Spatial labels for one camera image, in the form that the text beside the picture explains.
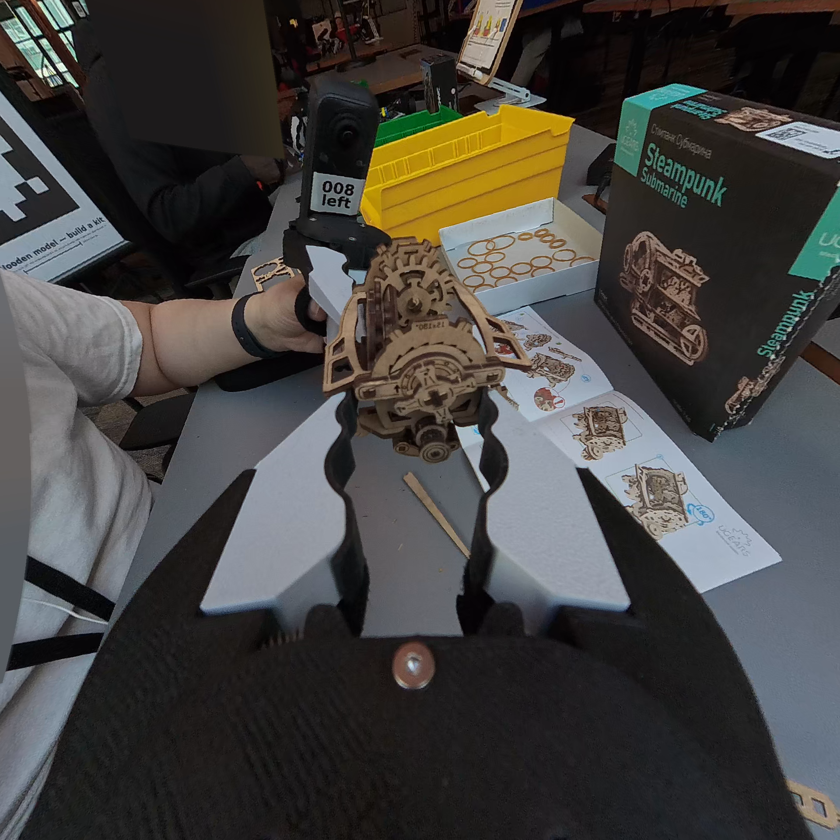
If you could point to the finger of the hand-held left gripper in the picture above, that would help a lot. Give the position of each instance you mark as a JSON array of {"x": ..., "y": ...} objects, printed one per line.
[{"x": 325, "y": 282}]

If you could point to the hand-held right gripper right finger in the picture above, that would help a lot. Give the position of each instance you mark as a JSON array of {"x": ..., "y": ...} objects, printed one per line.
[{"x": 544, "y": 525}]

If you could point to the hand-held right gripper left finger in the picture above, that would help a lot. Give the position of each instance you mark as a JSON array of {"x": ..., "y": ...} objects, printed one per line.
[{"x": 275, "y": 525}]

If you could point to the wooden mechanical gear model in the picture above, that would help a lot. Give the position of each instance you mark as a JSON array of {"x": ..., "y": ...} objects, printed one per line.
[{"x": 420, "y": 341}]

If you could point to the person's left forearm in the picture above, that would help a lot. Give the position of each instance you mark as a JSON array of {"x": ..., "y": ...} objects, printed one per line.
[{"x": 184, "y": 341}]

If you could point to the grey desk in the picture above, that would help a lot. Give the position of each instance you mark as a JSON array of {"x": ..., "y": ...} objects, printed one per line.
[{"x": 754, "y": 630}]

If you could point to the person's left hand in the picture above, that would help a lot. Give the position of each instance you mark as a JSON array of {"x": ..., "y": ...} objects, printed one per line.
[{"x": 282, "y": 328}]

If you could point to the wooden cutout sheet scrap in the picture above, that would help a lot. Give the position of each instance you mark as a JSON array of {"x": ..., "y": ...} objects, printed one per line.
[{"x": 275, "y": 272}]

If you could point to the green plastic bin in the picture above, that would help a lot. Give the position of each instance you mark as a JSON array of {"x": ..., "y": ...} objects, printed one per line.
[{"x": 413, "y": 124}]

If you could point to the black wristband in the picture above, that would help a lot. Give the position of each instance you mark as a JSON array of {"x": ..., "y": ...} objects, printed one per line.
[{"x": 246, "y": 328}]

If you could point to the open instruction booklet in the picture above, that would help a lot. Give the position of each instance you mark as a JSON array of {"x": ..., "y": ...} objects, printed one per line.
[{"x": 630, "y": 472}]

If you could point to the thin wooden wedge stick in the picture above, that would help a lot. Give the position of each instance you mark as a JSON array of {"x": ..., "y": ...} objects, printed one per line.
[{"x": 436, "y": 515}]

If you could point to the small black box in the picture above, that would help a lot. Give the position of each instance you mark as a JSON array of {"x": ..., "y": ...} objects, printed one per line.
[{"x": 438, "y": 82}]

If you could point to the yellow plastic bin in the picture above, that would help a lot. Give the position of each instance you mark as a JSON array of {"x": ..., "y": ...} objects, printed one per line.
[{"x": 459, "y": 177}]

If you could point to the black office chair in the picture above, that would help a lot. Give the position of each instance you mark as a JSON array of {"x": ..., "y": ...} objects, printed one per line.
[{"x": 157, "y": 423}]

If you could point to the group of rubber bands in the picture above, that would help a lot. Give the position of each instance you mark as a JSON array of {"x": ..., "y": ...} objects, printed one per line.
[{"x": 518, "y": 259}]

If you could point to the white cardboard tray box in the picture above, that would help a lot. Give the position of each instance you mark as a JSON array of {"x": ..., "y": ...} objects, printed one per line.
[{"x": 525, "y": 289}]

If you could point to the black and white sign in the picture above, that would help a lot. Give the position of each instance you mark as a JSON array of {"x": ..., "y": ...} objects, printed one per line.
[{"x": 39, "y": 197}]

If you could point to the black model kit box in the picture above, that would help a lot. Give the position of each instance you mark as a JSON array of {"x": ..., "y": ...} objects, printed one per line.
[{"x": 709, "y": 262}]

